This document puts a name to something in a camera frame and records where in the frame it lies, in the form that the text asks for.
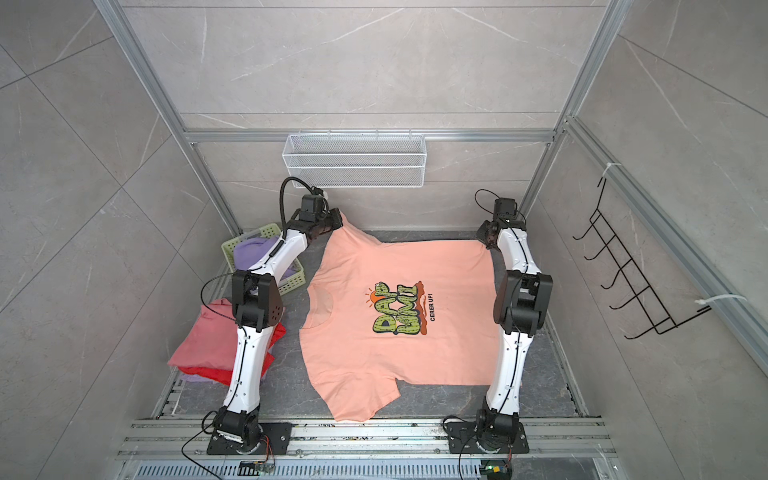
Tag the lavender folded t-shirt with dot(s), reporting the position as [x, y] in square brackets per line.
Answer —
[194, 378]

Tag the green plastic basket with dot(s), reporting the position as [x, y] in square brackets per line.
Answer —
[294, 276]

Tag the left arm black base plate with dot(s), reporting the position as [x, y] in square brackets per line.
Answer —
[272, 439]

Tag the pink folded t-shirt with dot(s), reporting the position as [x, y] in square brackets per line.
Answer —
[209, 350]

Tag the white wire mesh basket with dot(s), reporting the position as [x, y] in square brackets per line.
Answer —
[359, 160]

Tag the purple t-shirt in basket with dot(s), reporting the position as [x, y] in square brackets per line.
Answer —
[251, 251]

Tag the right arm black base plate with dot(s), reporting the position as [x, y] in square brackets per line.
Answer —
[464, 439]

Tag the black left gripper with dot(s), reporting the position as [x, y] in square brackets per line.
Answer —
[335, 213]

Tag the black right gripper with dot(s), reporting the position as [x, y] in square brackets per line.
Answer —
[482, 234]

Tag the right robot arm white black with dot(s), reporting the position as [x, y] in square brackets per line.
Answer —
[519, 311]

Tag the black wire hook rack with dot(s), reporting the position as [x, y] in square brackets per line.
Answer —
[658, 319]

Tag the white zip tie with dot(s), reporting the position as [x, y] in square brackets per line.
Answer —
[720, 297]

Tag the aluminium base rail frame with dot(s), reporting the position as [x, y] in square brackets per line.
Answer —
[567, 448]

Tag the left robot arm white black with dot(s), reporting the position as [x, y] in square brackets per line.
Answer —
[257, 309]

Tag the salmon pink printed t-shirt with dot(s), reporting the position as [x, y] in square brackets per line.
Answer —
[381, 313]

